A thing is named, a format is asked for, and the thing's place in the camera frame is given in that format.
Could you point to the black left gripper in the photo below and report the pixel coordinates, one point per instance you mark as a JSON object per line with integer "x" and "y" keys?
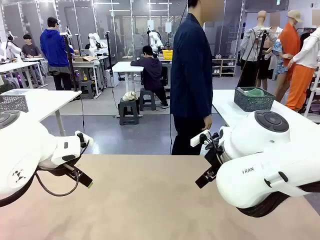
{"x": 60, "y": 171}

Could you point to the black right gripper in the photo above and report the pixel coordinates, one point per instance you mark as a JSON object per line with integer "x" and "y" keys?
{"x": 216, "y": 156}

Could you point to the grey perforated plastic basket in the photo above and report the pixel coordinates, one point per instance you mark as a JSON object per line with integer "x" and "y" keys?
{"x": 15, "y": 103}
{"x": 252, "y": 105}

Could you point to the green terry towel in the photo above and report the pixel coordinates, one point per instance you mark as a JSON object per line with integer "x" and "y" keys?
{"x": 255, "y": 92}

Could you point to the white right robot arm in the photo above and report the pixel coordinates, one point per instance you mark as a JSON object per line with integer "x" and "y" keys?
{"x": 250, "y": 180}

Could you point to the white lab robot arm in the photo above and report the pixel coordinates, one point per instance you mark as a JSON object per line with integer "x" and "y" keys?
{"x": 155, "y": 40}
{"x": 12, "y": 48}
{"x": 96, "y": 42}

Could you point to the person's right forearm navy sleeve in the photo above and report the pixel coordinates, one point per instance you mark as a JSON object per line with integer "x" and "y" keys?
{"x": 206, "y": 105}

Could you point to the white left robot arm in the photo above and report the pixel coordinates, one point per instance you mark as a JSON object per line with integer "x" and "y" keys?
{"x": 25, "y": 145}

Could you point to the yellow plastic basket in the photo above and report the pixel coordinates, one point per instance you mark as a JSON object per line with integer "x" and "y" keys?
{"x": 167, "y": 55}

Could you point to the person's right hand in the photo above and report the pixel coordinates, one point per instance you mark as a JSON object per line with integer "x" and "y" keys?
{"x": 208, "y": 123}

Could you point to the grey plastic step stool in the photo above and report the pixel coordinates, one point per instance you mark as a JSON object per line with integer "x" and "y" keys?
{"x": 146, "y": 97}
{"x": 128, "y": 112}
{"x": 86, "y": 87}

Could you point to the beige cloth bag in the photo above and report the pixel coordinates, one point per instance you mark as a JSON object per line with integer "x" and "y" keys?
{"x": 129, "y": 96}

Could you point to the white plastic bin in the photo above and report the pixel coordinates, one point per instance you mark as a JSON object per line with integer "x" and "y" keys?
{"x": 22, "y": 92}

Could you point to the person in navy jacket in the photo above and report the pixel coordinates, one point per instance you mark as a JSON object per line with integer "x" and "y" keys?
{"x": 190, "y": 75}

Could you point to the wooden shoe shelf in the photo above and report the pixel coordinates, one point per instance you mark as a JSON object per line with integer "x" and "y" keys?
{"x": 225, "y": 67}

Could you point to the grey metal workbench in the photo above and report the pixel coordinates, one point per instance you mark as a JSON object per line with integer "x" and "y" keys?
{"x": 85, "y": 63}

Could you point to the person in grey-green jacket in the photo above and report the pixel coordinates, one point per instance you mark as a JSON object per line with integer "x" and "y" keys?
{"x": 5, "y": 87}

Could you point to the open cardboard box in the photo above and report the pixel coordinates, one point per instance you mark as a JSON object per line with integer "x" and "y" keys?
{"x": 83, "y": 58}

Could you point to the white height-adjustable desk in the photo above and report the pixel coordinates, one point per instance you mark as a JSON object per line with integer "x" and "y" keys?
{"x": 125, "y": 66}

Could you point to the seated person in purple hoodie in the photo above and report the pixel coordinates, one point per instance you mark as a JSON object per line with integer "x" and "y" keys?
{"x": 151, "y": 70}

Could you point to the white lab desk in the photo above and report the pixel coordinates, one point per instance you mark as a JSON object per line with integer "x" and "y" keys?
{"x": 15, "y": 65}

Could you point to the person in blue hoodie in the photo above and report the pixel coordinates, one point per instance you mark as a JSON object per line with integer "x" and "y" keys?
{"x": 53, "y": 47}

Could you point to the seated person in black shirt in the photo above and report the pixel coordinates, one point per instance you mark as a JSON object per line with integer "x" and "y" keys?
{"x": 31, "y": 50}

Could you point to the mannequin white top orange trousers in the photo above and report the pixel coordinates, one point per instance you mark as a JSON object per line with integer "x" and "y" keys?
{"x": 302, "y": 75}

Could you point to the mannequin in grey shirt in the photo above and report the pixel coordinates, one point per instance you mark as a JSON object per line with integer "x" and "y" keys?
{"x": 252, "y": 42}

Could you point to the mannequin in blue floral dress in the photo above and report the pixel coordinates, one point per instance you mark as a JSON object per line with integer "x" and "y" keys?
{"x": 278, "y": 50}

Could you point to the white rectangular panel on pole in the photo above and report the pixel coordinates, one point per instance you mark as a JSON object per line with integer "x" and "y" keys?
{"x": 168, "y": 27}
{"x": 150, "y": 25}

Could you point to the mannequin orange top beige cap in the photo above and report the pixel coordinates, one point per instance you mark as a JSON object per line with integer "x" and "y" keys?
{"x": 290, "y": 40}

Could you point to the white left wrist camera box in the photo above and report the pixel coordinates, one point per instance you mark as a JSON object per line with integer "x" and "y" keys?
{"x": 86, "y": 140}

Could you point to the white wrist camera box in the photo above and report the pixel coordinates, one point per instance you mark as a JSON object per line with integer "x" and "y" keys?
{"x": 198, "y": 138}
{"x": 86, "y": 140}

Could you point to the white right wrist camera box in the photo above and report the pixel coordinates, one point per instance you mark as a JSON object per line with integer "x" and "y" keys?
{"x": 198, "y": 138}

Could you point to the black camera stand pole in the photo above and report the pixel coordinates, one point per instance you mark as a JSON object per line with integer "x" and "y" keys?
{"x": 109, "y": 55}
{"x": 70, "y": 62}

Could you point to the black camera tripod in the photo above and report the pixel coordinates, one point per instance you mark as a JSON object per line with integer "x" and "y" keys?
{"x": 261, "y": 51}

